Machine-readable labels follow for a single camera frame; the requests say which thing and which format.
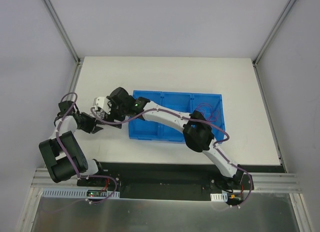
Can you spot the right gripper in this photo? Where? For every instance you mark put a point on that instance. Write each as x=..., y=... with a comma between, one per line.
x=111, y=116

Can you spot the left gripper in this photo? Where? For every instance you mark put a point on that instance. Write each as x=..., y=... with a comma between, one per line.
x=90, y=124

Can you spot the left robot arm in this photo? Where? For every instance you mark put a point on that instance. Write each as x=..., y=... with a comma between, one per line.
x=61, y=153

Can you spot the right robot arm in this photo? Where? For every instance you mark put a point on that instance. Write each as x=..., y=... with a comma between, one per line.
x=200, y=135

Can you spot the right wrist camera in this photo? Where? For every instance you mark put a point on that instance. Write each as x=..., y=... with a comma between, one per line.
x=102, y=104

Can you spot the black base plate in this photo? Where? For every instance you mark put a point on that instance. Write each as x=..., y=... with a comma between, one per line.
x=194, y=182

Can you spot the left white cable duct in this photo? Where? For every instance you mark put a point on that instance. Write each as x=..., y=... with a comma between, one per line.
x=79, y=193

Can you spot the white cable duct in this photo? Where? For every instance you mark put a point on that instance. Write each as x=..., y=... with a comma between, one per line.
x=79, y=193
x=219, y=197

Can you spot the left aluminium corner post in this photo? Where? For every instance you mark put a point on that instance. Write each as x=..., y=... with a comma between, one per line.
x=61, y=30

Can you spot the aluminium corner post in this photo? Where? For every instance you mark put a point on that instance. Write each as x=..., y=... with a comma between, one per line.
x=61, y=30
x=274, y=30

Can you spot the right white cable duct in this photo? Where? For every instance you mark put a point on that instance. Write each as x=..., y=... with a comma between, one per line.
x=219, y=197

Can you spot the aluminium frame rail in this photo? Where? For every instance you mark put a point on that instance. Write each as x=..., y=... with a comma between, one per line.
x=263, y=182

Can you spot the right aluminium corner post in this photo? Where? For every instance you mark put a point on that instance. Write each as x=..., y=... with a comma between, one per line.
x=274, y=30

